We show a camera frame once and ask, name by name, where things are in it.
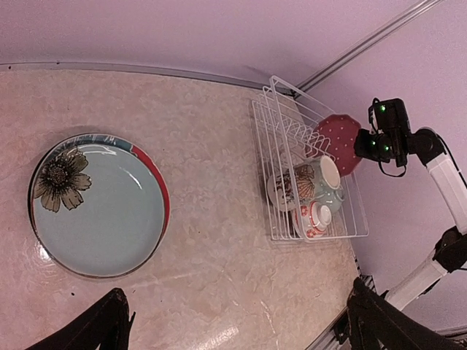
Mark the aluminium front rail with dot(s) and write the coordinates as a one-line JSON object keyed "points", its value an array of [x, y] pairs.
{"points": [[334, 335]]}

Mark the red white small bowl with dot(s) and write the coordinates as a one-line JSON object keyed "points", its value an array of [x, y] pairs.
{"points": [[311, 220]]}

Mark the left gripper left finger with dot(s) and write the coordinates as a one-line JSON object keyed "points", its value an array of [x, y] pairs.
{"points": [[105, 325]]}

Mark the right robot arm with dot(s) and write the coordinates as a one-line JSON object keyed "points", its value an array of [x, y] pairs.
{"points": [[406, 217]]}

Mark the teal floral cup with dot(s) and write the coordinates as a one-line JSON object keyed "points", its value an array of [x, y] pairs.
{"points": [[307, 181]]}

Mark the red teal floral plate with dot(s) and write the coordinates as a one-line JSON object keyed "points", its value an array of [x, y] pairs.
{"points": [[127, 196]]}

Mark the red polka dot plate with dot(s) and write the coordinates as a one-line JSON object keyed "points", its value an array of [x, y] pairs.
{"points": [[337, 134]]}

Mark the black striped rim plate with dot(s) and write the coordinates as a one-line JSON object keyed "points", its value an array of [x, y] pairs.
{"points": [[31, 204]]}

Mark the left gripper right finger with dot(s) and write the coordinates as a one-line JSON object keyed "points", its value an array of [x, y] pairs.
{"points": [[375, 323]]}

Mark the light blue flower plate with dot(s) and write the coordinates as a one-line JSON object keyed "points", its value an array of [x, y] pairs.
{"points": [[96, 208]]}

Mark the white wire dish rack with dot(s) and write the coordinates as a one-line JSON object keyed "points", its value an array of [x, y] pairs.
{"points": [[284, 120]]}

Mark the light green bowl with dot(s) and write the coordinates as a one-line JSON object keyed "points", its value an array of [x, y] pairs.
{"points": [[333, 199]]}

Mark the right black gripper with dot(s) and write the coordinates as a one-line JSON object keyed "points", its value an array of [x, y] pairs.
{"points": [[376, 147]]}

